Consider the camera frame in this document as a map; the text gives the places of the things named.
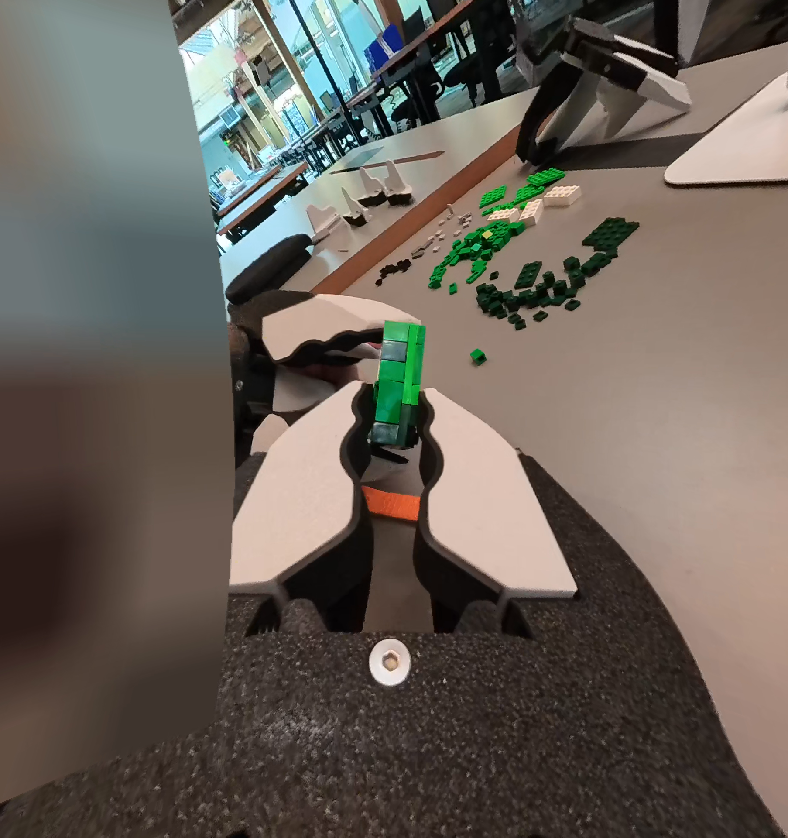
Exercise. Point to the green and white lego assembly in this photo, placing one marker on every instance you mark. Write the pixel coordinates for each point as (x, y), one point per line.
(394, 380)

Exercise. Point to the pile of black lego pieces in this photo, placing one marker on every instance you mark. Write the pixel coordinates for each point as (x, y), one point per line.
(394, 270)

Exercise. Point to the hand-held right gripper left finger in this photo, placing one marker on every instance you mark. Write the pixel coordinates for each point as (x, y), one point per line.
(289, 510)

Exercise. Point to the white monitor base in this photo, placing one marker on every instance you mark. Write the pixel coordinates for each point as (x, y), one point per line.
(747, 137)

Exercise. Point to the large dark green lego plate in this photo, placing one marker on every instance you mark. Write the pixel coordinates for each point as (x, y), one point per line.
(610, 234)

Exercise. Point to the black office chair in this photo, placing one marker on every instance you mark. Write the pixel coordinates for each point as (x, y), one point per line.
(466, 72)
(413, 98)

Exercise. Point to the blue box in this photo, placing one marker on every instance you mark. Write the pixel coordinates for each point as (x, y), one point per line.
(384, 44)

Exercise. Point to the bright green lego plate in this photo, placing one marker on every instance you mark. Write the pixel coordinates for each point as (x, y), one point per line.
(493, 197)
(528, 194)
(546, 177)

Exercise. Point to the small dark green lego plate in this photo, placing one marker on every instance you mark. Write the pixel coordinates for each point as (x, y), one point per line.
(529, 275)

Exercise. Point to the black chair back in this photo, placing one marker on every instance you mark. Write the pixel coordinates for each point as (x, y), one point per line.
(269, 265)

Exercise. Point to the single bright green lego brick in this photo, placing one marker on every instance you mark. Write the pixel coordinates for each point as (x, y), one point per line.
(478, 357)

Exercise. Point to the pile of bright green lego pieces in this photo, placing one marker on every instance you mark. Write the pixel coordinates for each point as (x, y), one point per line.
(476, 252)

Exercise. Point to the thin wooden strip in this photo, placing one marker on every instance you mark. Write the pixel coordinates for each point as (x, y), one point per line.
(417, 156)

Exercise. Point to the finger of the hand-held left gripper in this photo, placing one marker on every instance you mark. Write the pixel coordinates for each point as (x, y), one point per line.
(322, 321)
(296, 396)

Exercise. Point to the dark mat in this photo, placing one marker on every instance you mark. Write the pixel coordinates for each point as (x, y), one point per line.
(361, 159)

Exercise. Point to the white lego brick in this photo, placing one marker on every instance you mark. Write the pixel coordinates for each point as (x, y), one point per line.
(502, 215)
(562, 196)
(531, 212)

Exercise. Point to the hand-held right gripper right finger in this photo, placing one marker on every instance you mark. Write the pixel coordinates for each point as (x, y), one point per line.
(492, 517)

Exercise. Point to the pile of dark green lego pieces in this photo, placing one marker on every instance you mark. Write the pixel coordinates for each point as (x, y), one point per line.
(531, 298)

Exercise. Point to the black and white device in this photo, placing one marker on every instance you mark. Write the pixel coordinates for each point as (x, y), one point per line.
(584, 105)

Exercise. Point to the white stand with black base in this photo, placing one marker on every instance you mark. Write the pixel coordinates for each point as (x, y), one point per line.
(355, 209)
(372, 186)
(325, 222)
(397, 183)

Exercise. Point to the pile of grey lego pieces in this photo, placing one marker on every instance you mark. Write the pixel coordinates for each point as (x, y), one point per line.
(440, 232)

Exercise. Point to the grey desk with wooden edge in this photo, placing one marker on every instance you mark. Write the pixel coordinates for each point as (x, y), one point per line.
(446, 177)

